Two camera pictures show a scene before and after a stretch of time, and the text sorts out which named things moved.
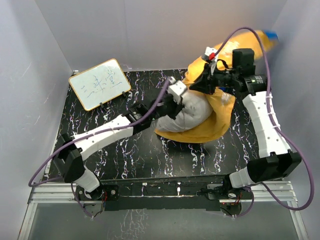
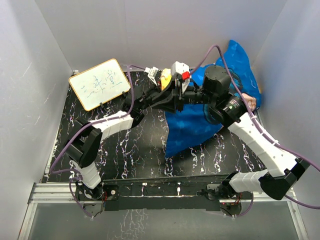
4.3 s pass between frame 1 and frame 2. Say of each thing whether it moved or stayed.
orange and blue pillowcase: moved
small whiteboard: stayed
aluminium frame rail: stayed
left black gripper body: moved
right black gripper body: moved
